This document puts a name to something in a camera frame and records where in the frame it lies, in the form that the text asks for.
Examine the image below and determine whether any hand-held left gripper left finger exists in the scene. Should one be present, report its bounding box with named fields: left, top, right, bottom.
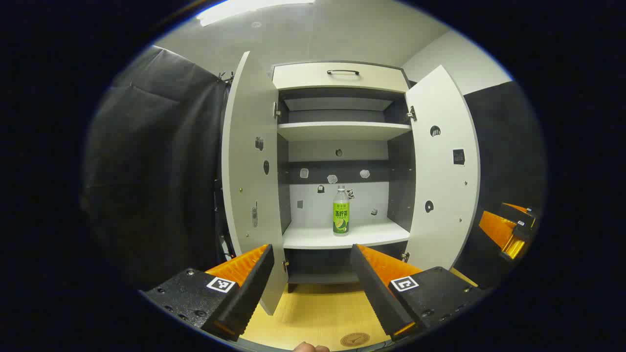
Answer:
left=139, top=243, right=275, bottom=342

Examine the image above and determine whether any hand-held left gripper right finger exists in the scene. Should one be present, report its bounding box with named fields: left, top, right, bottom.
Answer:
left=350, top=243, right=487, bottom=342

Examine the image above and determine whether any white cabinet door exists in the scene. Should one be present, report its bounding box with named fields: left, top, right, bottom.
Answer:
left=221, top=50, right=289, bottom=316
left=405, top=65, right=481, bottom=272

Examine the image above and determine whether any green label bottle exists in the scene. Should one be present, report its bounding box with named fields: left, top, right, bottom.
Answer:
left=333, top=185, right=350, bottom=237

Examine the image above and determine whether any white and grey cabinet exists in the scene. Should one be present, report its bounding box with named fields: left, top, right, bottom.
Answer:
left=271, top=60, right=416, bottom=294

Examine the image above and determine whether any black backdrop cloth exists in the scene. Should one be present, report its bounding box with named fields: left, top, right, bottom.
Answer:
left=81, top=45, right=547, bottom=291

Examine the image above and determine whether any ceiling light panel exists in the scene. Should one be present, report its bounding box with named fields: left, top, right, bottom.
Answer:
left=196, top=0, right=316, bottom=27

